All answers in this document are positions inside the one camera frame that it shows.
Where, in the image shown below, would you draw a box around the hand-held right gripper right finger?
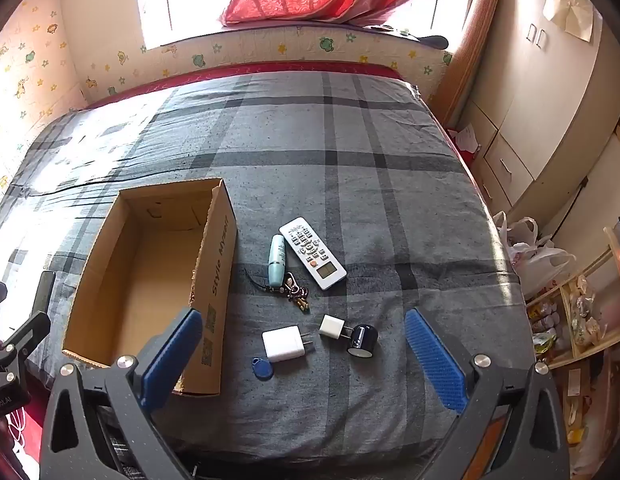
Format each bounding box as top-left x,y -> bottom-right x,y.
404,307 -> 571,480

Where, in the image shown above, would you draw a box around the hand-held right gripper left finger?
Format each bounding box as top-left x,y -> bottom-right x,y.
40,307 -> 204,480

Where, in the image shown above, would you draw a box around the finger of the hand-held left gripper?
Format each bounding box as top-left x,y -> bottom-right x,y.
29,270 -> 57,321
0,310 -> 52,362

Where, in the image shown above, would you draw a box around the brown cardboard box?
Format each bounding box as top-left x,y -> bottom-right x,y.
61,177 -> 237,396

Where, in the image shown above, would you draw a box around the small white charger plug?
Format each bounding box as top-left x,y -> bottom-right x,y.
319,314 -> 353,342

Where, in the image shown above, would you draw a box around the large white charger plug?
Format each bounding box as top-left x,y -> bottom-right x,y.
262,325 -> 313,363

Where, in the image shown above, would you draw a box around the metal keychain with cord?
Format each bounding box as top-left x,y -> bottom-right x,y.
242,267 -> 311,314

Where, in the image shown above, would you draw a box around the light blue cosmetic tube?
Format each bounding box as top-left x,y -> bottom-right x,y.
266,234 -> 287,288

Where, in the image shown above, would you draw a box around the white remote control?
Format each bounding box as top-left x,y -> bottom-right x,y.
279,216 -> 348,291

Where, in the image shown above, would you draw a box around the white plastic bag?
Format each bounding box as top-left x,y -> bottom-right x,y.
492,210 -> 577,297

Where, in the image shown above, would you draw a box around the wooden shelf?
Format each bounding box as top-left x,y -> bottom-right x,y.
525,225 -> 620,461

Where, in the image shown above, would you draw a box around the red white cloth pile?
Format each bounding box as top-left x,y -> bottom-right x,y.
447,127 -> 483,162

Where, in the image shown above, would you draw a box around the grey plaid bed sheet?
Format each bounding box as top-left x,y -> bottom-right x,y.
0,71 -> 536,466

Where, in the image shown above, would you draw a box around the red mattress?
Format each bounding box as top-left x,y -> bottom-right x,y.
85,61 -> 406,111

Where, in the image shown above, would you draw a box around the beige wardrobe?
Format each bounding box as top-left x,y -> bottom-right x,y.
435,0 -> 620,261

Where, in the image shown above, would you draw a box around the paper sheets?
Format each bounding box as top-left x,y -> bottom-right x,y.
542,0 -> 596,41

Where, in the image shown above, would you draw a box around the white cable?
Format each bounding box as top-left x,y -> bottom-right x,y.
7,405 -> 28,466

